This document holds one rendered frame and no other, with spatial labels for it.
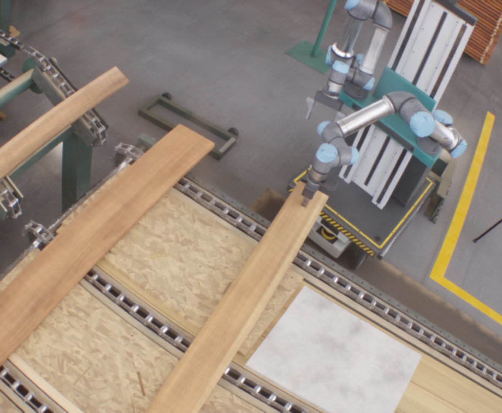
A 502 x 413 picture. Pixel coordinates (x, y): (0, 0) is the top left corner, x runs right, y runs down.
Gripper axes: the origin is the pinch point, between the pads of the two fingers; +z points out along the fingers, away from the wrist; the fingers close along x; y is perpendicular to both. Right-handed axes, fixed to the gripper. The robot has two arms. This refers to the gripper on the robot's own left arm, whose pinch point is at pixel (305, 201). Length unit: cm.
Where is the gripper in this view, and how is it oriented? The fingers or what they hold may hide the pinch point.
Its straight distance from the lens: 253.5
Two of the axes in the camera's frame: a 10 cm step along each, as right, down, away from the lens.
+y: -8.7, -4.7, 1.3
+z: -2.4, 6.5, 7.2
